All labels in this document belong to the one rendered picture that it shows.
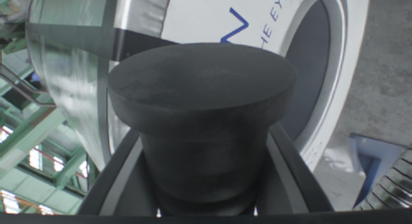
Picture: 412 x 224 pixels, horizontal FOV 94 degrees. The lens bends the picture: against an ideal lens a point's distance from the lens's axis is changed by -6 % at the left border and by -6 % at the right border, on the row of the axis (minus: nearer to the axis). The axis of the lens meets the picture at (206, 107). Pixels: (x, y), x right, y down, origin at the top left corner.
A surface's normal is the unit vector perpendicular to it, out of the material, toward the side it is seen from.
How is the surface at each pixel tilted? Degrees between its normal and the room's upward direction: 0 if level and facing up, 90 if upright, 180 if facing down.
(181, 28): 90
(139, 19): 89
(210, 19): 90
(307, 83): 46
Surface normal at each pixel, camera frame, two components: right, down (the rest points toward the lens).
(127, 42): 0.66, 0.29
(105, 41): -0.70, 0.01
